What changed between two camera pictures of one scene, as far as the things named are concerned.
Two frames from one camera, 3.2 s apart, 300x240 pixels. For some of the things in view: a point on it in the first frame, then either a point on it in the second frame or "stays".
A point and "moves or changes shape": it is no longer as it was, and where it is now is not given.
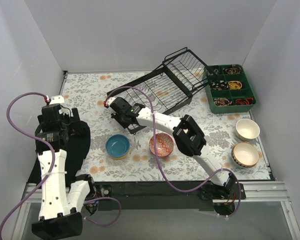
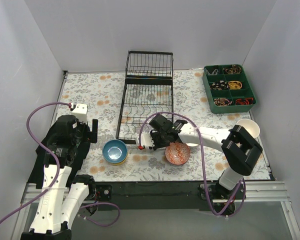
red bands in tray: x=247 y=101 stays
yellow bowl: x=119 y=158 to x=120 y=162
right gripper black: x=121 y=119 to x=154 y=139
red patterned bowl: x=165 y=145 moves or changes shape
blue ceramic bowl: x=117 y=145 moves or changes shape
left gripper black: x=76 y=125 to x=94 y=130
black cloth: x=76 y=151 stays
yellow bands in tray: x=234 y=85 stays
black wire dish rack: x=164 y=89 moves or changes shape
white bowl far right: x=247 y=129 stays
